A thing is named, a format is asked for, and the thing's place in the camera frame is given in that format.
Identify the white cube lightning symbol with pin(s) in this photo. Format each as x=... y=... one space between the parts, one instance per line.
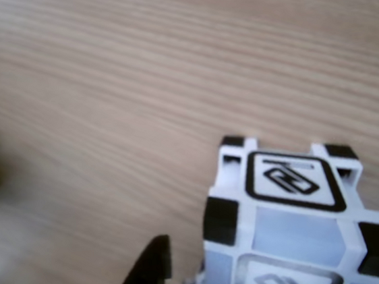
x=291 y=178

